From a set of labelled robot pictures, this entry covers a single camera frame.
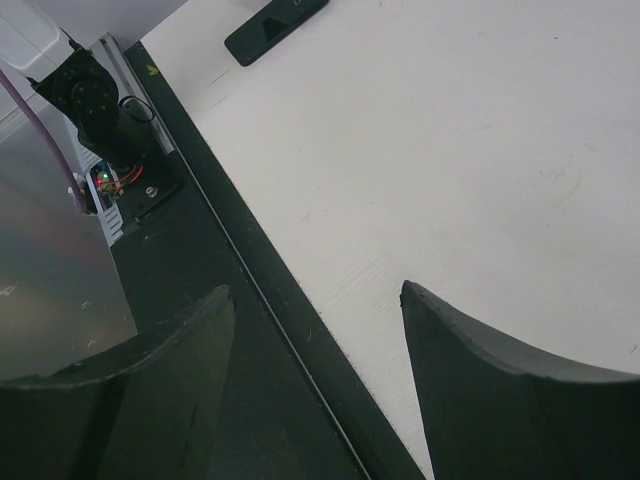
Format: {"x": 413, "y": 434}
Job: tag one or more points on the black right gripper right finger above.
{"x": 495, "y": 407}

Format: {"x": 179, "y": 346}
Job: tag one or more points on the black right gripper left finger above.
{"x": 146, "y": 408}

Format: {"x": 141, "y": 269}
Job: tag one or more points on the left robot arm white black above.
{"x": 70, "y": 78}

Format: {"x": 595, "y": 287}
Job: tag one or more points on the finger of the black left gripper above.
{"x": 272, "y": 24}

